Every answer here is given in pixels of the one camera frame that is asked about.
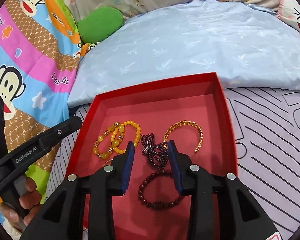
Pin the red cardboard box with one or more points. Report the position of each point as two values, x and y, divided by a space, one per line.
165 110

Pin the cartoon monkey blanket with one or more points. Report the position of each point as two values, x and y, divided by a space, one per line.
40 67

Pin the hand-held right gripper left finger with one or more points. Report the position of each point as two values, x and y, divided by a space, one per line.
128 167

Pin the wide gold cuff bangle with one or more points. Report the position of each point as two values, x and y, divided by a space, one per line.
185 123

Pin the person's left hand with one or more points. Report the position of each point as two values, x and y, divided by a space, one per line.
31 198

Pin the light blue pillow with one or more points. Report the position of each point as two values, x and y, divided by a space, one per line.
190 42

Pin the pink cartoon face pillow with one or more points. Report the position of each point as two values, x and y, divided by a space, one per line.
295 5

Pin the green plush cushion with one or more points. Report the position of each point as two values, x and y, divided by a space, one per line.
100 25

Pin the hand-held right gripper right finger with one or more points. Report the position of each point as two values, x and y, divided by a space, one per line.
175 167

